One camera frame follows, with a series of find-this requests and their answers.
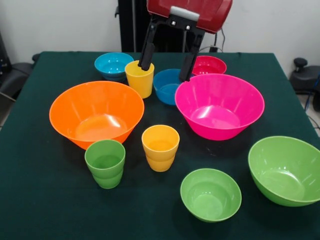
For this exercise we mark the small red bowl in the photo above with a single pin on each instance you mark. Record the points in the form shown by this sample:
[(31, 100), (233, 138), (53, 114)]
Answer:
[(210, 66)]

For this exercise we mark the ridged green cup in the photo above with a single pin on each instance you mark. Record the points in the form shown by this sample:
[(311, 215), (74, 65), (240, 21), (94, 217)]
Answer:
[(105, 175)]

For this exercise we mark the black plug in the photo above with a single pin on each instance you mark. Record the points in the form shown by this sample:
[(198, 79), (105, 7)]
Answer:
[(213, 49)]

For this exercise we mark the large orange bowl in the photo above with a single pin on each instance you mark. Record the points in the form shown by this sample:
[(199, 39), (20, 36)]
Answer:
[(75, 105)]

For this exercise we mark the dark blue bowl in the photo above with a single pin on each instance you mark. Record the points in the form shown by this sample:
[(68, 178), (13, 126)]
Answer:
[(165, 95)]

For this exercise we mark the ridged yellow cup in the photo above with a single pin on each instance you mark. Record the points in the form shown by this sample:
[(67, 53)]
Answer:
[(160, 160)]

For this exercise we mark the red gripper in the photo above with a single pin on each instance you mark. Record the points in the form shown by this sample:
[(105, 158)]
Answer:
[(212, 12)]

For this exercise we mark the small green bowl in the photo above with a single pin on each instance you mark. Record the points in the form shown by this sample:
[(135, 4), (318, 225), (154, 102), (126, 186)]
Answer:
[(210, 200)]

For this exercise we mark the small light blue bowl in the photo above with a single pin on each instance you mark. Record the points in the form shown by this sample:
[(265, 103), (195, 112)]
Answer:
[(110, 62)]

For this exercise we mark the large pink bowl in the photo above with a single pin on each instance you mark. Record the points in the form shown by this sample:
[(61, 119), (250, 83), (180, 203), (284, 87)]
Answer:
[(225, 95)]

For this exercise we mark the large green bowl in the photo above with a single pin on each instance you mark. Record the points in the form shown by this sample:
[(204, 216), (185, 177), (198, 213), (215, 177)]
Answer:
[(282, 175)]

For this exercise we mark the dark green tablecloth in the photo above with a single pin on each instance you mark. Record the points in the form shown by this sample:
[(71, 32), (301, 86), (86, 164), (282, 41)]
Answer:
[(37, 200)]

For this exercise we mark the smooth yellow cup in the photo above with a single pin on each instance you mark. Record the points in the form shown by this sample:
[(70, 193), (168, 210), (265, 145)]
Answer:
[(140, 85)]

